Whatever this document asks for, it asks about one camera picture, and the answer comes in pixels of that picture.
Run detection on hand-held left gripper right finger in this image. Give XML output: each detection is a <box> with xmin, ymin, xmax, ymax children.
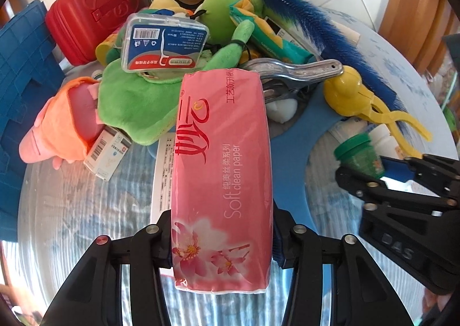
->
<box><xmin>273</xmin><ymin>208</ymin><xmax>414</xmax><ymax>326</ymax></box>

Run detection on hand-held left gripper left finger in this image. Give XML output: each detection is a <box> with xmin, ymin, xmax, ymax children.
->
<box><xmin>42</xmin><ymin>209</ymin><xmax>174</xmax><ymax>326</ymax></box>

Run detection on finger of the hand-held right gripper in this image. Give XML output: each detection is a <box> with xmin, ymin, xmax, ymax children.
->
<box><xmin>381</xmin><ymin>154</ymin><xmax>460</xmax><ymax>202</ymax></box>
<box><xmin>335</xmin><ymin>165</ymin><xmax>451</xmax><ymax>216</ymax></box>

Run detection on green capped bottle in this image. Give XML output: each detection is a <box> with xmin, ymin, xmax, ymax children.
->
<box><xmin>333</xmin><ymin>133</ymin><xmax>385</xmax><ymax>179</ymax></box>

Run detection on blue boomerang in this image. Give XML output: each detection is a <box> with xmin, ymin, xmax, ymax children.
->
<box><xmin>266</xmin><ymin>84</ymin><xmax>347</xmax><ymax>240</ymax></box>

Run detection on pink tissue pack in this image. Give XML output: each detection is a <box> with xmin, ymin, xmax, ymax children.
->
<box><xmin>170</xmin><ymin>69</ymin><xmax>274</xmax><ymax>294</ymax></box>

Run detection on clear floss pick box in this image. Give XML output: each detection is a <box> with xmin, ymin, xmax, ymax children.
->
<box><xmin>121</xmin><ymin>13</ymin><xmax>210</xmax><ymax>72</ymax></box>

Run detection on blue plastic crate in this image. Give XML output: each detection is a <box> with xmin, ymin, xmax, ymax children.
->
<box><xmin>0</xmin><ymin>0</ymin><xmax>67</xmax><ymax>242</ymax></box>

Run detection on white plastic bottle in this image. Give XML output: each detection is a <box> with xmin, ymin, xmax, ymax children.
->
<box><xmin>368</xmin><ymin>124</ymin><xmax>407</xmax><ymax>159</ymax></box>

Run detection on white paper leaflet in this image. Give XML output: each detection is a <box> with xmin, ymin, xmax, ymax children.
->
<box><xmin>153</xmin><ymin>132</ymin><xmax>180</xmax><ymax>226</ymax></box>

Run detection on yellow snowball maker clip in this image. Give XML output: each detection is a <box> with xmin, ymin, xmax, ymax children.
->
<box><xmin>323</xmin><ymin>65</ymin><xmax>434</xmax><ymax>159</ymax></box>

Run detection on small white medicine box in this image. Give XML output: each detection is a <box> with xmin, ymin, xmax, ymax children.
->
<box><xmin>83</xmin><ymin>126</ymin><xmax>132</xmax><ymax>182</ymax></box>

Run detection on small white plush ball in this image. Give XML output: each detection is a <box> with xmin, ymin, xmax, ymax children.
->
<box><xmin>269</xmin><ymin>98</ymin><xmax>298</xmax><ymax>123</ymax></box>

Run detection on large metal clamp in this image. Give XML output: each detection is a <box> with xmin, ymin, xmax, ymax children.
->
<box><xmin>241</xmin><ymin>58</ymin><xmax>342</xmax><ymax>104</ymax></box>

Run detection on green plush cloth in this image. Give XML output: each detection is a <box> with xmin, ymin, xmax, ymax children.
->
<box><xmin>98</xmin><ymin>58</ymin><xmax>188</xmax><ymax>146</ymax></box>

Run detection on white paper roll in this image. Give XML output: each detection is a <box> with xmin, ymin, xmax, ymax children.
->
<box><xmin>336</xmin><ymin>22</ymin><xmax>361</xmax><ymax>44</ymax></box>

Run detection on orange pink plush toy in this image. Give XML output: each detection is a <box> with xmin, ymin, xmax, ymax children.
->
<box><xmin>19</xmin><ymin>76</ymin><xmax>105</xmax><ymax>170</ymax></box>

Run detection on blue bristle brush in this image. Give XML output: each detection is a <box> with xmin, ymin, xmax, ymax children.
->
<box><xmin>253</xmin><ymin>0</ymin><xmax>407</xmax><ymax>140</ymax></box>

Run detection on pink tube with yellow cap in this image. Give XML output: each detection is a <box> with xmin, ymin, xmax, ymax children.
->
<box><xmin>95</xmin><ymin>33</ymin><xmax>124</xmax><ymax>65</ymax></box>

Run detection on red toy suitcase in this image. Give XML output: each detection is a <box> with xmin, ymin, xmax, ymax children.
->
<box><xmin>45</xmin><ymin>0</ymin><xmax>146</xmax><ymax>66</ymax></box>

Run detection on yellow blue plush toy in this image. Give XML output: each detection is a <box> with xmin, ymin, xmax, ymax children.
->
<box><xmin>148</xmin><ymin>0</ymin><xmax>195</xmax><ymax>20</ymax></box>

